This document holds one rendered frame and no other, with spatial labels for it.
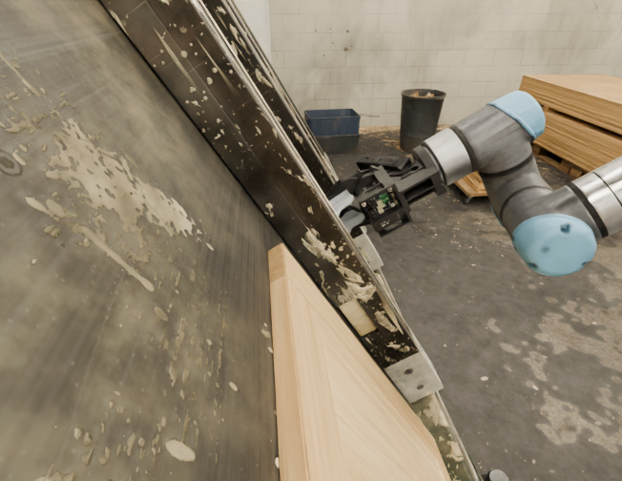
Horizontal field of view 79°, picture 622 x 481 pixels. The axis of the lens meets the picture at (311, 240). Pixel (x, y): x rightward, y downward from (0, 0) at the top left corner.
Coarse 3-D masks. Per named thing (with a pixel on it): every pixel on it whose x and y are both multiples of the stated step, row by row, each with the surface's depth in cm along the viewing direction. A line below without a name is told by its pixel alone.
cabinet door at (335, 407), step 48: (288, 288) 34; (288, 336) 29; (336, 336) 41; (288, 384) 26; (336, 384) 34; (384, 384) 51; (288, 432) 23; (336, 432) 27; (384, 432) 40; (288, 480) 21; (336, 480) 23; (384, 480) 32; (432, 480) 49
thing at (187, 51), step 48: (144, 0) 34; (192, 0) 34; (144, 48) 36; (192, 48) 36; (192, 96) 38; (240, 96) 39; (240, 144) 42; (288, 144) 44; (288, 192) 45; (288, 240) 49; (336, 240) 50; (336, 288) 54; (384, 336) 61; (432, 384) 69
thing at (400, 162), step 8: (360, 160) 64; (368, 160) 62; (376, 160) 61; (384, 160) 59; (392, 160) 58; (400, 160) 57; (408, 160) 56; (360, 168) 65; (368, 168) 63; (384, 168) 59; (392, 168) 57; (400, 168) 56
